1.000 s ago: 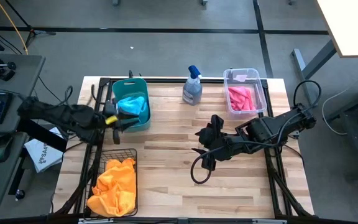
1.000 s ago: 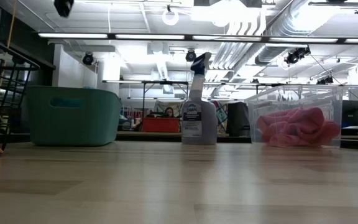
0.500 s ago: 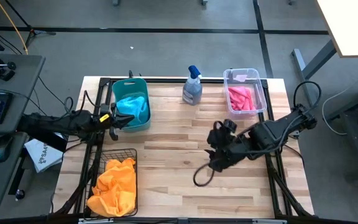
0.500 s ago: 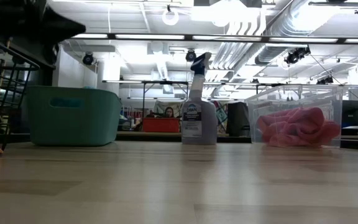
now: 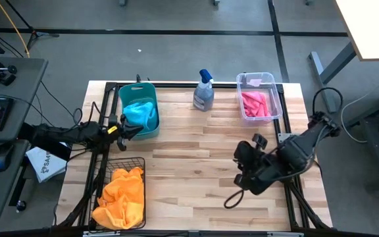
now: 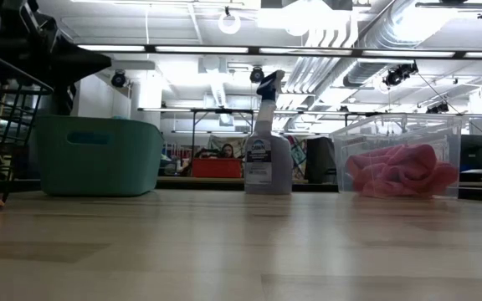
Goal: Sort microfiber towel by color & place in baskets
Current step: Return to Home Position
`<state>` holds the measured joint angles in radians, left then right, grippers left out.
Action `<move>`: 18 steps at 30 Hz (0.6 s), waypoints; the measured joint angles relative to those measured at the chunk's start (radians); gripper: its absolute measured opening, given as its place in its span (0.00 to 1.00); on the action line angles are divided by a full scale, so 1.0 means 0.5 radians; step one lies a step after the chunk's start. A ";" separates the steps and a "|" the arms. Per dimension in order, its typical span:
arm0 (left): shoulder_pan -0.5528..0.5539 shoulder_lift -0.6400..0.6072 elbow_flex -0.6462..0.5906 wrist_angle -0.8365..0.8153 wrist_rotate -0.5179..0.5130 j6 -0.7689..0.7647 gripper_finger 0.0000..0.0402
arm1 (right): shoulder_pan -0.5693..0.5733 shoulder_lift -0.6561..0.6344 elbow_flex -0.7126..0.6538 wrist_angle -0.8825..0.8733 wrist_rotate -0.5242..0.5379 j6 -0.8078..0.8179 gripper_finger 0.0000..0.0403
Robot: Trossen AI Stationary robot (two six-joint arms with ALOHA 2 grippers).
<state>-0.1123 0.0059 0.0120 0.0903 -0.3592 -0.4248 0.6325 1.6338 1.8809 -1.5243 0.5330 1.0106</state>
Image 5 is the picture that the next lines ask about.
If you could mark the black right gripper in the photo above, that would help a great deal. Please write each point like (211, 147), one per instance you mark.
(263, 174)

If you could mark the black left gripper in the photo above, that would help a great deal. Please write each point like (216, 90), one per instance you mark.
(121, 131)

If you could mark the blue microfiber towel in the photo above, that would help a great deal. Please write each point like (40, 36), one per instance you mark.
(137, 113)
(153, 120)

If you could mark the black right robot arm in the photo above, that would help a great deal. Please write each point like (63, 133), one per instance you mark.
(304, 141)

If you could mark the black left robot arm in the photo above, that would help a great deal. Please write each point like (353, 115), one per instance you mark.
(61, 135)

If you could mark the yellow tape label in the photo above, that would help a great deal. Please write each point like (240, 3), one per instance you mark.
(112, 129)

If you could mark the teal plastic basket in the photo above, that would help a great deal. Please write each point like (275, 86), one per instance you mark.
(138, 93)

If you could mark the spray bottle with blue trigger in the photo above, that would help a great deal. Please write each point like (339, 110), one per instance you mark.
(203, 98)

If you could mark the white bin label sticker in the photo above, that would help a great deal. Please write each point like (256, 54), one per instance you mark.
(255, 82)

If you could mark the clear plastic bin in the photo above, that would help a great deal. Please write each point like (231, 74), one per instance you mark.
(268, 82)

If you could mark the white box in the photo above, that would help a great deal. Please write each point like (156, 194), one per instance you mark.
(48, 164)

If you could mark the grey desk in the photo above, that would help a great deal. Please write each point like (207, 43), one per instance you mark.
(28, 82)

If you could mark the grey chair caster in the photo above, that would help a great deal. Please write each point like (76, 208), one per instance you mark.
(122, 2)
(216, 2)
(308, 1)

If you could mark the black computer mouse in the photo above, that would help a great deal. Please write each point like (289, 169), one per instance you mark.
(2, 156)

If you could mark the grey table leg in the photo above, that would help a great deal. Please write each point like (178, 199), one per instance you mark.
(337, 64)

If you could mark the small black knob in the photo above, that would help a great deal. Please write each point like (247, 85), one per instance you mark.
(21, 205)

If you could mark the black tripod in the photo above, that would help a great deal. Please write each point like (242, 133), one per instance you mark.
(32, 32)

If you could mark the white table top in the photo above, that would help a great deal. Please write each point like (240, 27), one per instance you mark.
(373, 26)

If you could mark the silver corner bracket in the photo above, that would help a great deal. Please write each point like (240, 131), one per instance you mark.
(284, 136)

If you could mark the black side frame rail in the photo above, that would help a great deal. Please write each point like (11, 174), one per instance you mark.
(102, 177)
(280, 105)
(89, 184)

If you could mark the black back frame rail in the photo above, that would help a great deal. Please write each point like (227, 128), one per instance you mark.
(183, 85)

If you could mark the black diagonal frame brace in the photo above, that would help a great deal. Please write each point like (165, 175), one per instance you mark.
(309, 207)

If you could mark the black front frame rail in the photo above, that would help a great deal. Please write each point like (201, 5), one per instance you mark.
(209, 234)

